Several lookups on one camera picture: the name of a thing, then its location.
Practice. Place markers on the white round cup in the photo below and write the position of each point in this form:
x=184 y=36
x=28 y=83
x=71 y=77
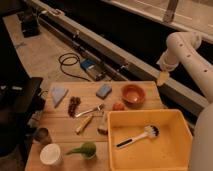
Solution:
x=51 y=155

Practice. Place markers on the metal cup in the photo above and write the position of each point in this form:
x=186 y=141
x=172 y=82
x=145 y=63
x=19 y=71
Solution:
x=42 y=136

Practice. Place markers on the black box device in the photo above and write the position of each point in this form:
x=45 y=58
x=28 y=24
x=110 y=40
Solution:
x=28 y=23

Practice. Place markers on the blue grey electronic box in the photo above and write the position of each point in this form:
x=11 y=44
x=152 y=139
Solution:
x=92 y=69

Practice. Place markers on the orange bowl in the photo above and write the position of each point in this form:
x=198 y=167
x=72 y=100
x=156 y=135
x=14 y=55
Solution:
x=133 y=94

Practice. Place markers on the long metal rail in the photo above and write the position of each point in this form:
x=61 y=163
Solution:
x=177 y=92

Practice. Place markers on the blue sponge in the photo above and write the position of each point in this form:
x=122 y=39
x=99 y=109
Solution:
x=104 y=91

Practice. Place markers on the small orange fruit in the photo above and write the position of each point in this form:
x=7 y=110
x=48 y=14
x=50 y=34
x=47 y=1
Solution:
x=118 y=106

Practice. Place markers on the brown white eraser block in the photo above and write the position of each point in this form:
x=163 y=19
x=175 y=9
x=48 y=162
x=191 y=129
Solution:
x=102 y=128

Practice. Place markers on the metal fork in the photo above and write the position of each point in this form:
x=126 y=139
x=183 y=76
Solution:
x=97 y=108

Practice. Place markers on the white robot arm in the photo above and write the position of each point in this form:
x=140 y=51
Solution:
x=182 y=48

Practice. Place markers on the dark red grape bunch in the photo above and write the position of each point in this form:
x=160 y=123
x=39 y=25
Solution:
x=73 y=104

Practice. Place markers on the black chair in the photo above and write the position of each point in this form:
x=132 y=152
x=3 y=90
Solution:
x=19 y=95

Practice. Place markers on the light blue folded cloth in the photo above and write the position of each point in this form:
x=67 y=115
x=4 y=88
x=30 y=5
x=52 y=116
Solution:
x=58 y=93

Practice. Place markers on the yellow plastic bin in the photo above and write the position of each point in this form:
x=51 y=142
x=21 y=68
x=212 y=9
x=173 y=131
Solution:
x=169 y=151

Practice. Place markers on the yellow banana toy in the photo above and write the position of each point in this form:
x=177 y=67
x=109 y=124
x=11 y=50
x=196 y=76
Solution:
x=83 y=124

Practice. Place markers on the white dish brush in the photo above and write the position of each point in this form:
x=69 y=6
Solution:
x=150 y=131

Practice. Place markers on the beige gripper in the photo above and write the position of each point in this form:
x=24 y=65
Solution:
x=162 y=78

